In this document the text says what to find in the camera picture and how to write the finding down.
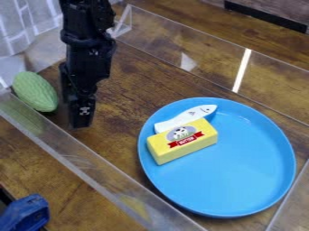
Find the yellow toy butter block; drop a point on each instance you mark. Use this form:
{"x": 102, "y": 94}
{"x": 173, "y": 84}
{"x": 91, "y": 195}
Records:
{"x": 181, "y": 141}

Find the white grid patterned cloth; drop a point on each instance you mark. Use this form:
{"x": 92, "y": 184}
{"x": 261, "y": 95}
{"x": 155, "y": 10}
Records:
{"x": 24, "y": 19}

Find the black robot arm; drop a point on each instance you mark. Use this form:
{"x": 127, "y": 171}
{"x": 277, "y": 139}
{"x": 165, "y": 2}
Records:
{"x": 87, "y": 19}

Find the clear acrylic barrier wall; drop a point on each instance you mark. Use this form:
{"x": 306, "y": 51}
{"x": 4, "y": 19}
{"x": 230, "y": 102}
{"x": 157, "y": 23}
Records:
{"x": 181, "y": 49}

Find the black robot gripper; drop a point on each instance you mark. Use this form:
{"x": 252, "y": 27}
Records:
{"x": 84, "y": 68}

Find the blue round plastic tray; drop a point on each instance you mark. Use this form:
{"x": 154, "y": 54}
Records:
{"x": 234, "y": 178}

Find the green textured toy vegetable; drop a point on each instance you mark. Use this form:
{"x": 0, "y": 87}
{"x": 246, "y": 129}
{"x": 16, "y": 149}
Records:
{"x": 35, "y": 91}

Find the white toy fish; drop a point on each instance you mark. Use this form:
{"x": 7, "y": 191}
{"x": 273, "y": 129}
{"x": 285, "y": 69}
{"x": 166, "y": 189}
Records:
{"x": 202, "y": 111}

